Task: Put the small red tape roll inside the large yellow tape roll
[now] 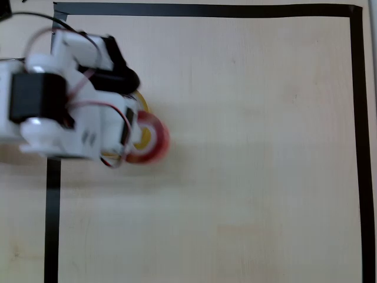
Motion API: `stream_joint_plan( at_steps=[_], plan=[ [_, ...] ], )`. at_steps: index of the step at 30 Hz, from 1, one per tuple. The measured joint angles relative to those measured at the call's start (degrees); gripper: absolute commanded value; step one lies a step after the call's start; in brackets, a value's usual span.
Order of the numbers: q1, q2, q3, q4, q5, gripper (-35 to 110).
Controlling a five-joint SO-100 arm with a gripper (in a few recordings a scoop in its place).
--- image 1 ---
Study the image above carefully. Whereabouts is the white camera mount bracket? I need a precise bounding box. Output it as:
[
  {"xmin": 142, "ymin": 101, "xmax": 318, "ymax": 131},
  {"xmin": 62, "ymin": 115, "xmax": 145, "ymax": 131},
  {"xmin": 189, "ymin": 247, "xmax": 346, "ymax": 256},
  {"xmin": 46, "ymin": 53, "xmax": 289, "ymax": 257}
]
[{"xmin": 50, "ymin": 29, "xmax": 115, "ymax": 72}]

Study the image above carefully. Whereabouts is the black object at corner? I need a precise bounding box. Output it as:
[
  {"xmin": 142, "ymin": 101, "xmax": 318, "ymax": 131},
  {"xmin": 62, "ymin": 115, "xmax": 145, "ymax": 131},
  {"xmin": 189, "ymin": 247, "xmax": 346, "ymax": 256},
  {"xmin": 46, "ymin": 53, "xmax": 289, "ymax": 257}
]
[{"xmin": 0, "ymin": 0, "xmax": 13, "ymax": 22}]

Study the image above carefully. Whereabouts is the small red tape roll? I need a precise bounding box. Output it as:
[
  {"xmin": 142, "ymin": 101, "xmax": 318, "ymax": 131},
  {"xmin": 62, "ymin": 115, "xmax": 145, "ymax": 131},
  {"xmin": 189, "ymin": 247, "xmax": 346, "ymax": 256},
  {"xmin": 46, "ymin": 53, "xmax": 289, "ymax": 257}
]
[{"xmin": 125, "ymin": 110, "xmax": 171, "ymax": 165}]

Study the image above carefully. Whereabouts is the red servo cable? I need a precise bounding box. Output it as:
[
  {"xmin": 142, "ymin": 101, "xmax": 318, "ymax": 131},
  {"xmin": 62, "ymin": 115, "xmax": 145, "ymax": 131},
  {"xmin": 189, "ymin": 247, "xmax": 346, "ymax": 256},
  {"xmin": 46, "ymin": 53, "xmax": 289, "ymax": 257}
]
[{"xmin": 66, "ymin": 69, "xmax": 134, "ymax": 124}]

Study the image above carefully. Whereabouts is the black cable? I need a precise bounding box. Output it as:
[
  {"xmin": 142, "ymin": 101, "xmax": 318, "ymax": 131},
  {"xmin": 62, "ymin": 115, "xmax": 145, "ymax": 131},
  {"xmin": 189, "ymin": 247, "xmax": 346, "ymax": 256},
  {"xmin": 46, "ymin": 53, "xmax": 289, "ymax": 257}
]
[{"xmin": 0, "ymin": 11, "xmax": 86, "ymax": 38}]

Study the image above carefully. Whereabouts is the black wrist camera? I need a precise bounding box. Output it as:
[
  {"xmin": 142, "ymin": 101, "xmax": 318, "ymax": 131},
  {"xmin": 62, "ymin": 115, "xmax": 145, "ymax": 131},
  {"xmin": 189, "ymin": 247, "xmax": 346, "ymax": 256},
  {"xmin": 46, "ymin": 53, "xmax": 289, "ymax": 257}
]
[{"xmin": 78, "ymin": 34, "xmax": 141, "ymax": 94}]

